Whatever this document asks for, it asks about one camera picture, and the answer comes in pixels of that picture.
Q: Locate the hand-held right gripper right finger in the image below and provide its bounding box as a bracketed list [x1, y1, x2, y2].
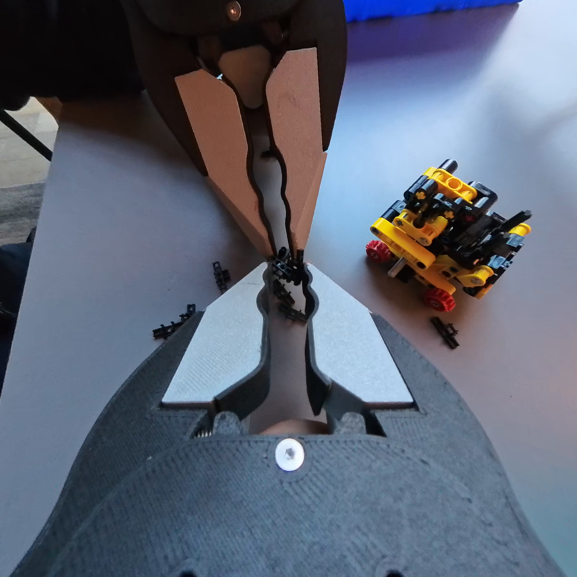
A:
[306, 264, 415, 418]

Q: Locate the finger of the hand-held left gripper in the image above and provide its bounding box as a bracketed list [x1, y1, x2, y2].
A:
[265, 46, 329, 263]
[175, 68, 279, 263]

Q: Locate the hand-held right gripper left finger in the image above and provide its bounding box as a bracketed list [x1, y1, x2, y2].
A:
[161, 261, 272, 421]

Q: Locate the black lego track chain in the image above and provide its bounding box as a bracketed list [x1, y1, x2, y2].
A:
[266, 246, 310, 323]

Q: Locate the person's left forearm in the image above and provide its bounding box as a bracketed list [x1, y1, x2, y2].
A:
[0, 0, 149, 111]

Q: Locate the yellow black lego vehicle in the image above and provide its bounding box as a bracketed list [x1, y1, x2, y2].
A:
[364, 159, 533, 313]

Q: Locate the black metal leg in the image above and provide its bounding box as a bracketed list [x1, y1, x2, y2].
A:
[0, 108, 53, 161]

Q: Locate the bright blue object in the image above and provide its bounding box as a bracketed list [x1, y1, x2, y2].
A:
[343, 0, 524, 22]

